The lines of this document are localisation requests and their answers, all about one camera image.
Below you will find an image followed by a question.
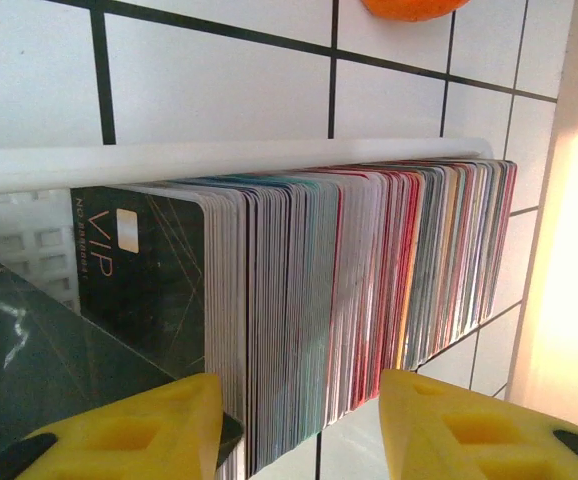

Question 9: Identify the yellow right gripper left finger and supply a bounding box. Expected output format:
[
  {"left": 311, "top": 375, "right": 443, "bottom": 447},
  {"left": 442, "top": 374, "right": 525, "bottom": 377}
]
[{"left": 0, "top": 372, "right": 224, "bottom": 480}]

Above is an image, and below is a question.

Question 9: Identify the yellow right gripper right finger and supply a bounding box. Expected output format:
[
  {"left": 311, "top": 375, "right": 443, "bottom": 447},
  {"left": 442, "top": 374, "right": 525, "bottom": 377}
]
[{"left": 378, "top": 368, "right": 578, "bottom": 480}]

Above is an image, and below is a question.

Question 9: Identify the black marbled card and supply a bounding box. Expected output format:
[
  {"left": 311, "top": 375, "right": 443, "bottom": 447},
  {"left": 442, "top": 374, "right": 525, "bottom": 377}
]
[{"left": 0, "top": 241, "right": 246, "bottom": 480}]

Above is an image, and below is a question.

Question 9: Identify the black VIP card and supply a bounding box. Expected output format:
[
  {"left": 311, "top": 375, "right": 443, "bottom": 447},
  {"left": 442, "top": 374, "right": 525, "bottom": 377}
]
[{"left": 70, "top": 184, "right": 209, "bottom": 381}]

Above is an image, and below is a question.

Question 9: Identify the stack of colourful cards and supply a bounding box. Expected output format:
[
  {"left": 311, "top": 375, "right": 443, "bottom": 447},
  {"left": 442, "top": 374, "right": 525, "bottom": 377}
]
[{"left": 203, "top": 158, "right": 519, "bottom": 477}]

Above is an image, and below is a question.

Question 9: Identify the white slotted card tray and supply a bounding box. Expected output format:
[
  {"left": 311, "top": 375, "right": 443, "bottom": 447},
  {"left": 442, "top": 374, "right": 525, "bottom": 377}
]
[{"left": 0, "top": 138, "right": 495, "bottom": 311}]

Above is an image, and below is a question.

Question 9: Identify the orange fruit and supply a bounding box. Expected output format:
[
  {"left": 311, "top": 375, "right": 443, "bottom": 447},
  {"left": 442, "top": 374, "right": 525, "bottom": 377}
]
[{"left": 360, "top": 0, "right": 470, "bottom": 22}]

